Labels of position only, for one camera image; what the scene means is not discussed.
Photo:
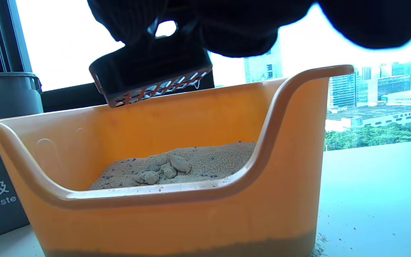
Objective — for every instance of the person's right hand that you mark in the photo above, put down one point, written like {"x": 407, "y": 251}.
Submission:
{"x": 234, "y": 21}

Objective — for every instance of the black litter scoop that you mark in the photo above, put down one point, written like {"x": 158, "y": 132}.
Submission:
{"x": 145, "y": 67}

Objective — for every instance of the sandy cat litter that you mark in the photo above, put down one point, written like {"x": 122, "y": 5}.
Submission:
{"x": 212, "y": 160}

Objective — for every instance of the pale cat litter clump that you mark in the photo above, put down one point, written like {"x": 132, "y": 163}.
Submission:
{"x": 149, "y": 177}
{"x": 152, "y": 166}
{"x": 179, "y": 163}
{"x": 168, "y": 170}

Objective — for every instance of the orange plastic litter box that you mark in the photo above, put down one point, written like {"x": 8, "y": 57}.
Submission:
{"x": 191, "y": 221}

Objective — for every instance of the grey trash bin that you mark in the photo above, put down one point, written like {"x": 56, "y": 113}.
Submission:
{"x": 2, "y": 96}

